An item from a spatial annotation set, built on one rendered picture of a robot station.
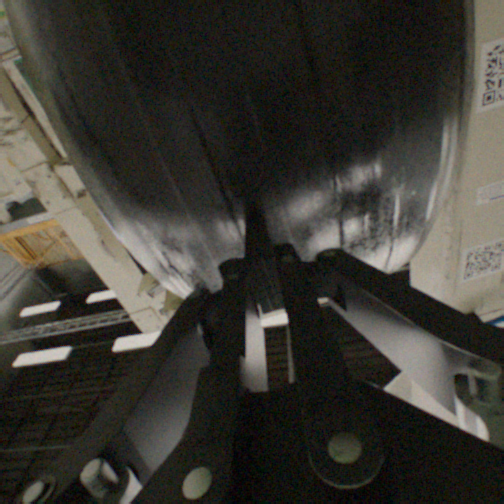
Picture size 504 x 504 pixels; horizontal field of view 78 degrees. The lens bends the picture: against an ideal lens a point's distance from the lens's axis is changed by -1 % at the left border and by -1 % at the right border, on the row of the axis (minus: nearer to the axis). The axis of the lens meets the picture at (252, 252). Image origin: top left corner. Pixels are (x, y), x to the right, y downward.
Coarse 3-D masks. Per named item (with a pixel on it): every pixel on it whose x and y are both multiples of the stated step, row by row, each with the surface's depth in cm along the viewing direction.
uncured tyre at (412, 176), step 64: (64, 0) 16; (128, 0) 16; (192, 0) 16; (256, 0) 16; (320, 0) 16; (384, 0) 16; (448, 0) 16; (64, 64) 17; (128, 64) 16; (192, 64) 16; (256, 64) 17; (320, 64) 17; (384, 64) 17; (448, 64) 18; (64, 128) 20; (128, 128) 18; (192, 128) 18; (256, 128) 18; (320, 128) 18; (384, 128) 18; (448, 128) 20; (128, 192) 20; (192, 192) 20; (256, 192) 20; (320, 192) 21; (384, 192) 21; (448, 192) 26; (192, 256) 23; (384, 256) 27
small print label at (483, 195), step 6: (486, 186) 44; (492, 186) 44; (498, 186) 44; (480, 192) 44; (486, 192) 44; (492, 192) 44; (498, 192) 44; (480, 198) 45; (486, 198) 45; (492, 198) 45; (498, 198) 45; (480, 204) 45
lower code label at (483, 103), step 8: (496, 40) 33; (488, 48) 34; (496, 48) 34; (488, 56) 34; (496, 56) 34; (488, 64) 35; (496, 64) 35; (480, 72) 35; (488, 72) 35; (496, 72) 35; (480, 80) 36; (488, 80) 36; (496, 80) 36; (480, 88) 36; (488, 88) 36; (496, 88) 36; (480, 96) 37; (488, 96) 37; (496, 96) 37; (480, 104) 37; (488, 104) 37; (496, 104) 37
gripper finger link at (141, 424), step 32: (192, 320) 13; (160, 352) 11; (192, 352) 12; (128, 384) 10; (160, 384) 10; (192, 384) 12; (128, 416) 9; (160, 416) 10; (96, 448) 8; (128, 448) 8; (160, 448) 9; (64, 480) 7
